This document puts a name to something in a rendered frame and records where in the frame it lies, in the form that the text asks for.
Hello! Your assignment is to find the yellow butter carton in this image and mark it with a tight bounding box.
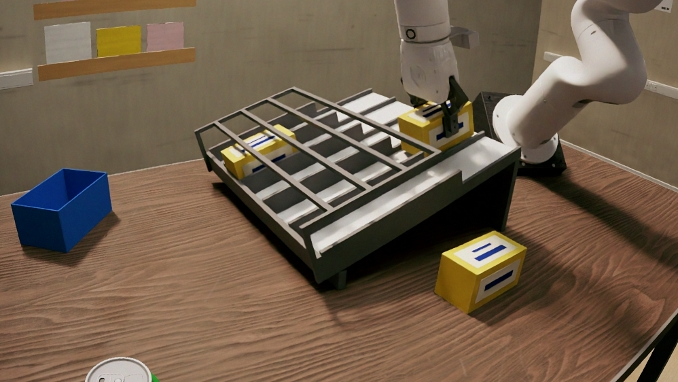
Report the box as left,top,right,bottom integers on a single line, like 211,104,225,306
397,101,474,155
434,230,527,314
221,124,298,181

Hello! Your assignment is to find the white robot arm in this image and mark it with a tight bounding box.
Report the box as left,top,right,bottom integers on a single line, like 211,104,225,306
394,0,663,164

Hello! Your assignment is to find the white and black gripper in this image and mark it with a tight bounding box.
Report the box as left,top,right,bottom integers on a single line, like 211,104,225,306
400,36,469,138

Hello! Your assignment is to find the blue open box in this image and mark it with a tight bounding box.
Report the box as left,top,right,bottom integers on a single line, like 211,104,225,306
11,169,112,253

